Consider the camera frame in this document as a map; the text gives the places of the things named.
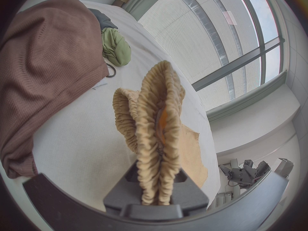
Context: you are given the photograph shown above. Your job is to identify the window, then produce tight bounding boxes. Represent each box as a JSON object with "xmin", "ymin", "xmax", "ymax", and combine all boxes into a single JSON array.
[{"xmin": 137, "ymin": 0, "xmax": 290, "ymax": 112}]

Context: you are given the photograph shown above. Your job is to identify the white garment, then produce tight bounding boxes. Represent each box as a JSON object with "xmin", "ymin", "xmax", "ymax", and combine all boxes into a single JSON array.
[{"xmin": 91, "ymin": 78, "xmax": 108, "ymax": 90}]

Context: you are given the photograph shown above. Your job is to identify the mustard yellow shorts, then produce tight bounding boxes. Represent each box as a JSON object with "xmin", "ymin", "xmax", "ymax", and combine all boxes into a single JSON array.
[{"xmin": 113, "ymin": 60, "xmax": 209, "ymax": 206}]

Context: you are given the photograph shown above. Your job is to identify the black garment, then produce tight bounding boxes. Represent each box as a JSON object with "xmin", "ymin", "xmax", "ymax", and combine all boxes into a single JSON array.
[{"xmin": 88, "ymin": 8, "xmax": 118, "ymax": 30}]

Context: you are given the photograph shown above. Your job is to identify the olive green garment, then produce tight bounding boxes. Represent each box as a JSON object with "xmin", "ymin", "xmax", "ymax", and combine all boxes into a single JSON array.
[{"xmin": 101, "ymin": 27, "xmax": 132, "ymax": 78}]

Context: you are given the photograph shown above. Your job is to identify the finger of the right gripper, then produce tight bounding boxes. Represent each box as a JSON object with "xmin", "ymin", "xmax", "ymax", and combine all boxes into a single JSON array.
[{"xmin": 218, "ymin": 165, "xmax": 230, "ymax": 178}]

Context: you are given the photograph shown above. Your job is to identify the bed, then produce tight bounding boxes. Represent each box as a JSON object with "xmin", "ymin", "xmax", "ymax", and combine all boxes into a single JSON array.
[{"xmin": 0, "ymin": 0, "xmax": 221, "ymax": 214}]

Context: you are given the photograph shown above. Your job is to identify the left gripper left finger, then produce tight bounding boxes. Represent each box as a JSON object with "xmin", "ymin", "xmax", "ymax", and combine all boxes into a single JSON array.
[{"xmin": 103, "ymin": 161, "xmax": 143, "ymax": 214}]

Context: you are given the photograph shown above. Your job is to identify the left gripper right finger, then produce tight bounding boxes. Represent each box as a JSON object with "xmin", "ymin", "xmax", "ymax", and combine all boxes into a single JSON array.
[{"xmin": 171, "ymin": 167, "xmax": 209, "ymax": 212}]

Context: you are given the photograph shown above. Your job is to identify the brown garment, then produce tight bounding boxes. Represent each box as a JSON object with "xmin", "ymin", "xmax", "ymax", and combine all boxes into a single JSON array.
[{"xmin": 0, "ymin": 0, "xmax": 109, "ymax": 179}]

